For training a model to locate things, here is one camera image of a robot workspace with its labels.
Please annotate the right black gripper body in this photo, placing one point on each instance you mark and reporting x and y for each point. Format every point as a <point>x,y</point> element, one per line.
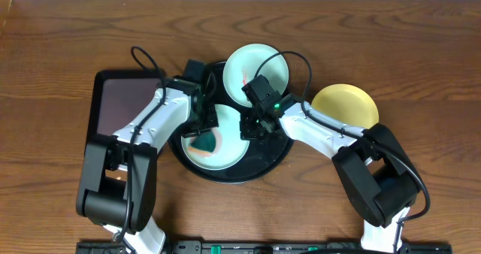
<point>252,127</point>

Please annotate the round black tray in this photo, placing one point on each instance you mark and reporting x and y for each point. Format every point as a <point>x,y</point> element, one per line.
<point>262,156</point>

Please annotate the yellow plate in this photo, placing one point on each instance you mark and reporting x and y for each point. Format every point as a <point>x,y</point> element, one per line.
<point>348,104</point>

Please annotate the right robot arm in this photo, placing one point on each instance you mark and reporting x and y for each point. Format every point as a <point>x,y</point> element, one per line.
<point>377,176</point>

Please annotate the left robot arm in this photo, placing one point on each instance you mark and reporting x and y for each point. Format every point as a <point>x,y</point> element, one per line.
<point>118,181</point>

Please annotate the green sponge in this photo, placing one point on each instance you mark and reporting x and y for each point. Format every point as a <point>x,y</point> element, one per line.
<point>204,143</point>

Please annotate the rectangular black sponge tray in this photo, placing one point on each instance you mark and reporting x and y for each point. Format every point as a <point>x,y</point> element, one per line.
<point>118,96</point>

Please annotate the light blue plate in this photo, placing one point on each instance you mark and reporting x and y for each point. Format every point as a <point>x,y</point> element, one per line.
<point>242,65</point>
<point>229,147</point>

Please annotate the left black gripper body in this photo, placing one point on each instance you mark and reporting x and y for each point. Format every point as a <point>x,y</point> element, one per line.
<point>209,120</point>

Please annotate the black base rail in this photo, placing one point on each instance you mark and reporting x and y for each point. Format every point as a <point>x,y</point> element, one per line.
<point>198,247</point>

